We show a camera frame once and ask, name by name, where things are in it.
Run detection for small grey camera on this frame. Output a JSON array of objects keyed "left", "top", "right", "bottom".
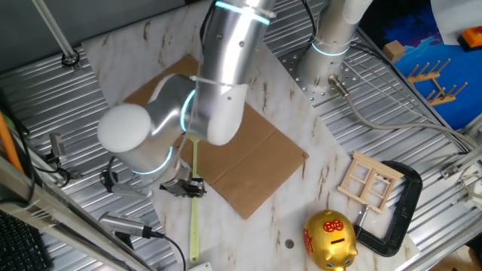
[{"left": 48, "top": 132, "right": 69, "bottom": 165}]

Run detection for orange pole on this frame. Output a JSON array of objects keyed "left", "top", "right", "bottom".
[{"left": 0, "top": 111, "right": 26, "bottom": 175}]

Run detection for white paper sheet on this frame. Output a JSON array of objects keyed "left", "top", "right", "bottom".
[{"left": 430, "top": 0, "right": 482, "bottom": 46}]

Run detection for small wooden window frame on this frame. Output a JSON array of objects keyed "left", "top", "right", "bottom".
[{"left": 337, "top": 150, "right": 405, "bottom": 215}]

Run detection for black C-clamp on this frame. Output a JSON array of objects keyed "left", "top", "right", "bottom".
[{"left": 352, "top": 160, "right": 423, "bottom": 258}]

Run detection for blue patterned mat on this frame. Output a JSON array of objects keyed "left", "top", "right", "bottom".
[{"left": 359, "top": 0, "right": 482, "bottom": 131}]

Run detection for orange emergency stop button box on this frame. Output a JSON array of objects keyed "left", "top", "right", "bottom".
[{"left": 456, "top": 25, "right": 482, "bottom": 53}]

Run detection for aluminium frame beam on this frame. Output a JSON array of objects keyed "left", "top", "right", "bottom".
[{"left": 0, "top": 156, "right": 151, "bottom": 271}]

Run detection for black camera cable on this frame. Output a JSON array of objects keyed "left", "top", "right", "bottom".
[{"left": 150, "top": 230, "right": 188, "bottom": 271}]

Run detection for small metal corner bracket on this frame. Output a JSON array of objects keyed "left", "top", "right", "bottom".
[{"left": 440, "top": 163, "right": 462, "bottom": 180}]

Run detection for wooden peg rack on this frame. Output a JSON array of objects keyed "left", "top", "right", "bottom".
[
  {"left": 407, "top": 58, "right": 452, "bottom": 84},
  {"left": 425, "top": 78, "right": 469, "bottom": 107}
]

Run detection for gold piggy bank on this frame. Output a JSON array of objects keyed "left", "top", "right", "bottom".
[{"left": 302, "top": 209, "right": 359, "bottom": 271}]

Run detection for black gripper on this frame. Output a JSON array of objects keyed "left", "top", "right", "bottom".
[{"left": 159, "top": 171, "right": 207, "bottom": 199}]

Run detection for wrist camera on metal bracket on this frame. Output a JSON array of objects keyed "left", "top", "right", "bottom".
[{"left": 99, "top": 157, "right": 154, "bottom": 199}]

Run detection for light green plastic flyswatter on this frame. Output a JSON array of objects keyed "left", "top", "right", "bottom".
[{"left": 188, "top": 135, "right": 201, "bottom": 264}]

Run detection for slanted aluminium pole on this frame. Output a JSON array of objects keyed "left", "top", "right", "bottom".
[{"left": 31, "top": 0, "right": 82, "bottom": 72}]

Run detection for silver depth camera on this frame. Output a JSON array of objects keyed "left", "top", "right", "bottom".
[{"left": 98, "top": 211, "right": 154, "bottom": 239}]

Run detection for brown cardboard sheet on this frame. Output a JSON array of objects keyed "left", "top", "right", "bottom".
[{"left": 124, "top": 53, "right": 310, "bottom": 221}]

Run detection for black keyboard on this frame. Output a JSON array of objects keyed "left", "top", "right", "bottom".
[{"left": 0, "top": 210, "right": 53, "bottom": 271}]

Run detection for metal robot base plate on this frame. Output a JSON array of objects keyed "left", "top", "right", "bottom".
[{"left": 278, "top": 44, "right": 362, "bottom": 106}]

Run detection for plain wooden cube block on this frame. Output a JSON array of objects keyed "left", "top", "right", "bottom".
[{"left": 382, "top": 40, "right": 407, "bottom": 63}]

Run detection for grey cable with metal plug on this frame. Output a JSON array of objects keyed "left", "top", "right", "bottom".
[{"left": 328, "top": 74, "right": 477, "bottom": 150}]

